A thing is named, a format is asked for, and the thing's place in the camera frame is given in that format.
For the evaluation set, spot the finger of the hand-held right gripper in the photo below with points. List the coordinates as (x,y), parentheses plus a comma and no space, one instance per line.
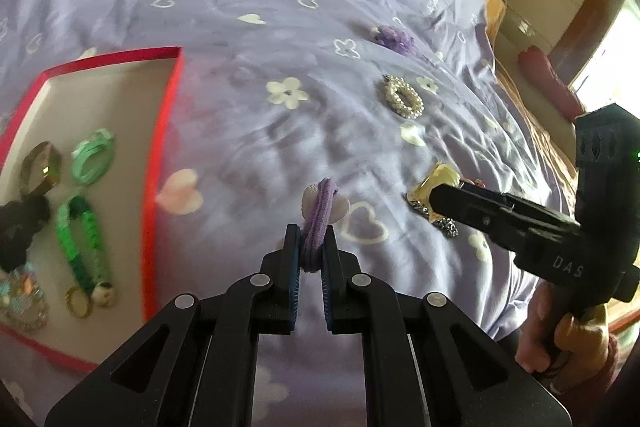
(470,217)
(540,212)

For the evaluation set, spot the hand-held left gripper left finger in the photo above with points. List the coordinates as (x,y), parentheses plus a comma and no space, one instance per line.
(294,277)

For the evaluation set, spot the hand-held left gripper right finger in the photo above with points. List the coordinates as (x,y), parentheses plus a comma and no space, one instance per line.
(328,279)

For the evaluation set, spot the clear yellow hair clip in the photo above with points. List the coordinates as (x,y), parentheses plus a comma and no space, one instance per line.
(437,182)

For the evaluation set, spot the red shallow box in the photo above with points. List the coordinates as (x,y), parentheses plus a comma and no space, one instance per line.
(100,107)

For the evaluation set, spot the gold bangle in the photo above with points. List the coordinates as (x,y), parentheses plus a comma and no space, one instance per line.
(42,167)

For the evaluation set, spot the black scrunchie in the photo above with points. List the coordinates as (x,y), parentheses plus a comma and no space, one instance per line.
(20,232)

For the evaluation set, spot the person's right hand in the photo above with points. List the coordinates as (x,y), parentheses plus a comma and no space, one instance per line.
(537,337)

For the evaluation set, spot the silver triangular hair comb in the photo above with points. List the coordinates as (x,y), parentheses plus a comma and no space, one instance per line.
(445,224)

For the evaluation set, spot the reddish soft object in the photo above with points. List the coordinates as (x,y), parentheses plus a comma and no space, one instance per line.
(547,79)

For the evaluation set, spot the orange bed sheet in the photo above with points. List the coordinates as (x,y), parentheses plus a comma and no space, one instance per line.
(505,72)

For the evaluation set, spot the purple flower scrunchie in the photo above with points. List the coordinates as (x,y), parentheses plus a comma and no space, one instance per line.
(397,39)

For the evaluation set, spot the purple flower print blanket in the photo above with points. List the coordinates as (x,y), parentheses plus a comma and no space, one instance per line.
(275,32)

